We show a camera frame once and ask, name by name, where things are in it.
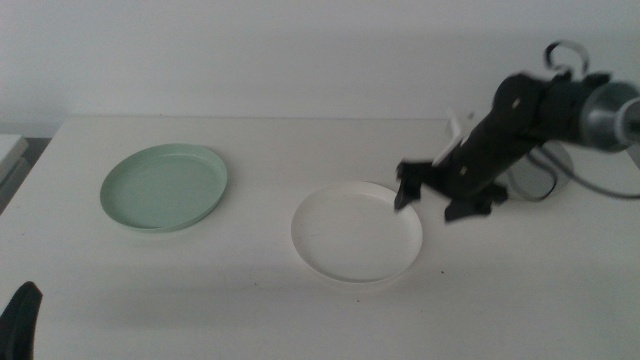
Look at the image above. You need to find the grey shallow bowl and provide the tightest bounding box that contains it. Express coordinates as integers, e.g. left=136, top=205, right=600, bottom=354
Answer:
left=504, top=142, right=574, bottom=201

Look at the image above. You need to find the mint green shallow bowl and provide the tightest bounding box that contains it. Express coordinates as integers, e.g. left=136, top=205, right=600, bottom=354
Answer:
left=99, top=143, right=229, bottom=234

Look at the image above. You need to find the white shallow bowl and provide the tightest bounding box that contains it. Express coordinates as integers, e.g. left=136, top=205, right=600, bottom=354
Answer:
left=290, top=180, right=424, bottom=285

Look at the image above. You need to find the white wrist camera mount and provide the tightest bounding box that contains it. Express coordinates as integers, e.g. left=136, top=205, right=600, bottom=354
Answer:
left=432, top=109, right=481, bottom=166

